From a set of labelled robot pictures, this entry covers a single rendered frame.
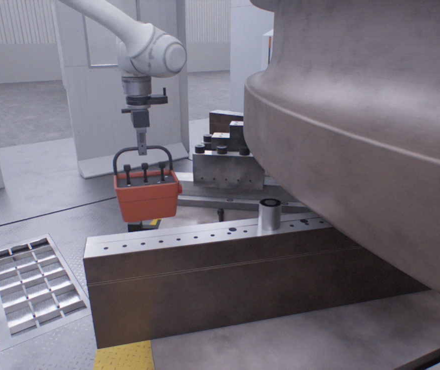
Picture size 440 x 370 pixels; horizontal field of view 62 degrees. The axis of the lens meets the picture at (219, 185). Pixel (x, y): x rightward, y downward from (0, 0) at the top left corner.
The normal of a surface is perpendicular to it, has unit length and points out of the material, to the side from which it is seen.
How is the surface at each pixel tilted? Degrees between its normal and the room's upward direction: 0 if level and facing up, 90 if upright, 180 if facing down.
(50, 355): 0
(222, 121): 90
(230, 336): 0
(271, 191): 72
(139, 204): 97
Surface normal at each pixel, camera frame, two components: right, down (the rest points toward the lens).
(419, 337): 0.00, -0.93
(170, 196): 0.28, 0.46
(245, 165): -0.15, 0.36
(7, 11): 0.59, 0.29
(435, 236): -0.88, 0.17
